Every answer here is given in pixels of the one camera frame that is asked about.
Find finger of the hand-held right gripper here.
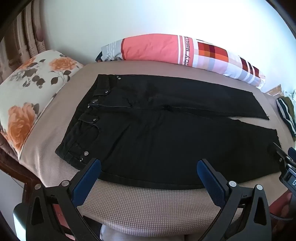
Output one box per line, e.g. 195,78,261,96
272,142,292,165

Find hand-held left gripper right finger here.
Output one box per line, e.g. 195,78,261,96
196,159,272,241

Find dark striped cloth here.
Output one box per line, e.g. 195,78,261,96
276,97,296,142

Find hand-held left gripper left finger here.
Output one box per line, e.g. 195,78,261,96
26,158,102,241

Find floral white orange pillow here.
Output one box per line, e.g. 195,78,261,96
0,50,84,160

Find wooden bed frame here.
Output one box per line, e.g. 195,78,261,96
0,134,40,209

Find beige waffle blanket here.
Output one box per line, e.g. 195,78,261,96
20,61,296,234

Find coral patchwork pillow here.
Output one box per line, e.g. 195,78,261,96
96,34,266,88

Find black pants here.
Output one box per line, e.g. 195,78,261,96
55,74,284,187

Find red cloth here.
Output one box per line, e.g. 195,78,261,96
269,192,296,217

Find beige patterned curtain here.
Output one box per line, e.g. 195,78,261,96
0,2,52,81

